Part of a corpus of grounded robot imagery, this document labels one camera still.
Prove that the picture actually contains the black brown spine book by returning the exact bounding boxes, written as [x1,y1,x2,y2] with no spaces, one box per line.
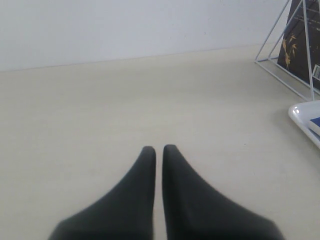
[277,0,320,89]

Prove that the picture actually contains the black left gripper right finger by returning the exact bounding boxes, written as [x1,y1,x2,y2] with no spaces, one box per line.
[162,144,284,240]

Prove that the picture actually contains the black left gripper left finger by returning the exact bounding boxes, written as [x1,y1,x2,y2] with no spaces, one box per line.
[49,146,156,240]

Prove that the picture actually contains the white plastic tray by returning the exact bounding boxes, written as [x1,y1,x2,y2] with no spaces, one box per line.
[288,100,320,148]

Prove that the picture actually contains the dark blue spine book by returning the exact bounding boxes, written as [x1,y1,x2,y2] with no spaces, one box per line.
[308,117,320,136]

